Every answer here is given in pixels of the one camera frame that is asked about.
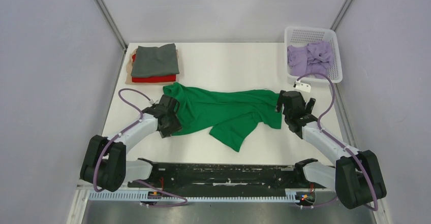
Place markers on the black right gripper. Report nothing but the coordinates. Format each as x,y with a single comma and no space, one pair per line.
308,107

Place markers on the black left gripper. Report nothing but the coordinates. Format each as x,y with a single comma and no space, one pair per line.
176,126

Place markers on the green t shirt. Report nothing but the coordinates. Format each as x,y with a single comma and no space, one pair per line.
230,116

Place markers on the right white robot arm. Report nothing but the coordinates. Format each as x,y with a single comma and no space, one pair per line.
355,175

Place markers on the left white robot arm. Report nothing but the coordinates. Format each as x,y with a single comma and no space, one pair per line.
105,164

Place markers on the folded red t shirt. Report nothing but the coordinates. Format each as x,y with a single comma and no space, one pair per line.
139,73

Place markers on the crumpled purple t shirt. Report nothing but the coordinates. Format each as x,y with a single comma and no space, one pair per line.
315,58

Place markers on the folded grey t shirt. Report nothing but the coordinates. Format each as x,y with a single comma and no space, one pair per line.
155,61

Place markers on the white plastic basket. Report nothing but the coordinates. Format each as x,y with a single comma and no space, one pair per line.
301,36

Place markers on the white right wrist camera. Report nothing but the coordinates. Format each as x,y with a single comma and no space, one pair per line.
302,87

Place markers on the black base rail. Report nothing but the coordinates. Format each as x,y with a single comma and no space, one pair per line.
225,180

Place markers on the left aluminium frame post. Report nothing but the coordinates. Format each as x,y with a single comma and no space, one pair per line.
111,23

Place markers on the aluminium frame post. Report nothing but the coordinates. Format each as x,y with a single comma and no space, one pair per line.
111,23
340,15

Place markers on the white slotted cable duct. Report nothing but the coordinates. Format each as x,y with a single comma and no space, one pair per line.
142,195

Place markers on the right aluminium frame post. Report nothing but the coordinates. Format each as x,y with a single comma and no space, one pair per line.
340,15

